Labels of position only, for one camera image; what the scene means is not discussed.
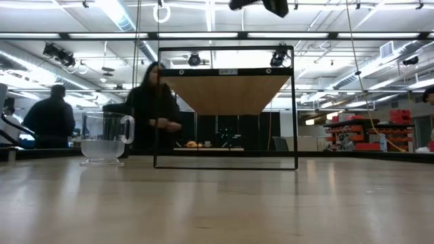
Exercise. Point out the black ceiling speaker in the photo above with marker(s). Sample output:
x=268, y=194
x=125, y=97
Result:
x=410, y=60

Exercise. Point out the black aluminium table frame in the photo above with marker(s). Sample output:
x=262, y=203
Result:
x=339, y=154

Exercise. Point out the silver ventilation duct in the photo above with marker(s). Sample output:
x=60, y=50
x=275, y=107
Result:
x=125, y=20

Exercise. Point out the clear glass mug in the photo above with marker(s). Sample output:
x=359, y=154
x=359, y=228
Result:
x=101, y=149

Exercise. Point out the red crate stack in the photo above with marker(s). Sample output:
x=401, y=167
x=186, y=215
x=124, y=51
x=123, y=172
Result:
x=400, y=116

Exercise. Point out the white cabinet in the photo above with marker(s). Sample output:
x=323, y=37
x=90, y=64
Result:
x=312, y=144

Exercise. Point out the small gray cup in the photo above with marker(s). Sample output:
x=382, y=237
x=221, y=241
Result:
x=207, y=143

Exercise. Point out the person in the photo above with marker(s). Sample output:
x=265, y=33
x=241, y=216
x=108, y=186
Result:
x=51, y=118
x=152, y=108

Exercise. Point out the gray chair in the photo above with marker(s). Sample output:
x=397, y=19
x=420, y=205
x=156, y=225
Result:
x=280, y=144

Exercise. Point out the black ceiling spotlight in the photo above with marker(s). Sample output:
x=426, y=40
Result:
x=194, y=59
x=278, y=58

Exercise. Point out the black partition wall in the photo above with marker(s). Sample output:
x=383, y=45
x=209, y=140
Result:
x=251, y=132

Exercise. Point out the black ceiling track lights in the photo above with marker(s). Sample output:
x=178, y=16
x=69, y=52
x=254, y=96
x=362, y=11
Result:
x=64, y=58

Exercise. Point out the wooden shelf with black frame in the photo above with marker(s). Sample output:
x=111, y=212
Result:
x=227, y=95

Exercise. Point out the black rack with red bins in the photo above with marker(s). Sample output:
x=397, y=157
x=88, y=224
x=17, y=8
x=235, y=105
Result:
x=359, y=130

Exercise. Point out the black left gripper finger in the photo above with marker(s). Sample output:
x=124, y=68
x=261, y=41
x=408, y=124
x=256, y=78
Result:
x=242, y=4
x=278, y=6

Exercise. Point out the orange food item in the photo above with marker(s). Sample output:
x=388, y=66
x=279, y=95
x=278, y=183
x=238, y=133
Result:
x=191, y=144

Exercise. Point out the white ceiling vent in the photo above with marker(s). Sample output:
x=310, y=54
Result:
x=387, y=49

